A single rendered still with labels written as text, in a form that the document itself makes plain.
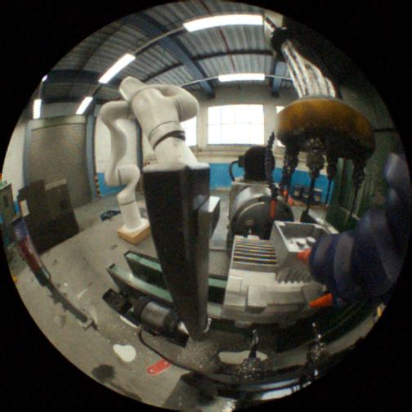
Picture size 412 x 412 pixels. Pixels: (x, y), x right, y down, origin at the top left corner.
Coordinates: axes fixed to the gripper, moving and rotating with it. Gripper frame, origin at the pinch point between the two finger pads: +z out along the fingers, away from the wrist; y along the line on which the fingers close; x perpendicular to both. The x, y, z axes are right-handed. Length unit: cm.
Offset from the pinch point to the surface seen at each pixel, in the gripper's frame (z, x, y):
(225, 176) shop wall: 10, -69, -549
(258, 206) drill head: 11.3, 10.6, -14.5
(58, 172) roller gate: -383, -540, -76
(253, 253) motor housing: 11.2, 6.7, 7.1
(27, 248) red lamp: -14.7, -30.3, 35.2
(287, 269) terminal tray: 13.0, 11.4, 11.3
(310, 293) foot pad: 18.9, 14.5, 13.8
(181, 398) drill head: 8.9, 2.6, 30.1
